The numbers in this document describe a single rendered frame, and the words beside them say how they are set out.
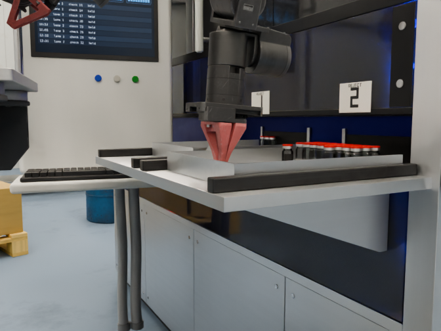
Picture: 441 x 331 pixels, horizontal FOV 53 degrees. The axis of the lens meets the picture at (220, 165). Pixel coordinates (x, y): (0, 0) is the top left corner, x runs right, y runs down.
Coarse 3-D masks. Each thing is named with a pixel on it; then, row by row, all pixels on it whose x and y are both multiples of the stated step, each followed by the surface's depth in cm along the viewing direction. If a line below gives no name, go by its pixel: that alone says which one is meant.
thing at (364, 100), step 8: (344, 88) 90; (360, 88) 87; (368, 88) 85; (344, 96) 91; (360, 96) 87; (368, 96) 85; (344, 104) 91; (360, 104) 87; (368, 104) 85; (344, 112) 91
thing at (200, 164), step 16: (176, 160) 80; (192, 160) 74; (208, 160) 68; (240, 160) 91; (256, 160) 93; (272, 160) 95; (288, 160) 66; (304, 160) 67; (320, 160) 68; (336, 160) 70; (352, 160) 72; (368, 160) 73; (384, 160) 75; (400, 160) 77; (192, 176) 74; (208, 176) 69
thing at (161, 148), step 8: (152, 144) 118; (160, 144) 113; (168, 144) 108; (176, 144) 121; (184, 144) 122; (192, 144) 123; (200, 144) 125; (208, 144) 126; (240, 144) 131; (248, 144) 132; (256, 144) 134; (280, 144) 107; (152, 152) 118; (160, 152) 113
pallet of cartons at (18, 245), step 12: (0, 192) 308; (0, 204) 308; (12, 204) 314; (0, 216) 309; (12, 216) 315; (0, 228) 309; (12, 228) 315; (0, 240) 306; (12, 240) 312; (24, 240) 318; (12, 252) 312; (24, 252) 318
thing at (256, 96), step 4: (256, 92) 119; (260, 92) 118; (264, 92) 116; (268, 92) 114; (252, 96) 121; (256, 96) 119; (260, 96) 118; (264, 96) 116; (268, 96) 114; (252, 100) 121; (256, 100) 119; (260, 100) 118; (264, 100) 116; (268, 100) 114; (252, 104) 121; (256, 104) 119; (260, 104) 118; (264, 104) 116; (268, 104) 114; (264, 108) 116; (268, 108) 114; (264, 112) 116; (268, 112) 115
